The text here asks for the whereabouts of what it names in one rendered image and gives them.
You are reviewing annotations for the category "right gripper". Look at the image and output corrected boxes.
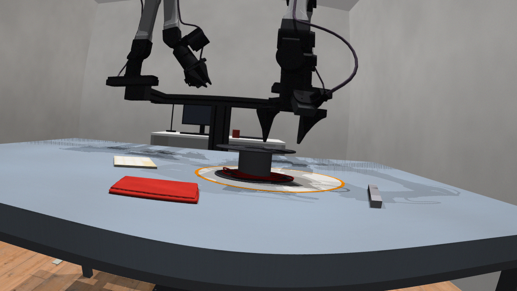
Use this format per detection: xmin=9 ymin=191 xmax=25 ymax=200
xmin=179 ymin=53 xmax=212 ymax=88

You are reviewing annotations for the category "red wire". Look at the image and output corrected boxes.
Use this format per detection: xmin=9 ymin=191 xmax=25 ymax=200
xmin=222 ymin=167 xmax=294 ymax=181

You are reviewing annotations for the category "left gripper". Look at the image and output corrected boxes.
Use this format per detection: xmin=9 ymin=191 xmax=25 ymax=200
xmin=256 ymin=73 xmax=327 ymax=144

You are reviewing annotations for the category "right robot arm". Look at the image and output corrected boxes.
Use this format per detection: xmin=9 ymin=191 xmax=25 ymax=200
xmin=108 ymin=0 xmax=210 ymax=79

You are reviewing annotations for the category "red cloth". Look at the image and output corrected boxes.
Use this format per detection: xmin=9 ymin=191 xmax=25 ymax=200
xmin=109 ymin=176 xmax=199 ymax=204

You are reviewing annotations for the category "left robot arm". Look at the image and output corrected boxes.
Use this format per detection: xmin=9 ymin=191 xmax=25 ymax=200
xmin=276 ymin=0 xmax=330 ymax=117

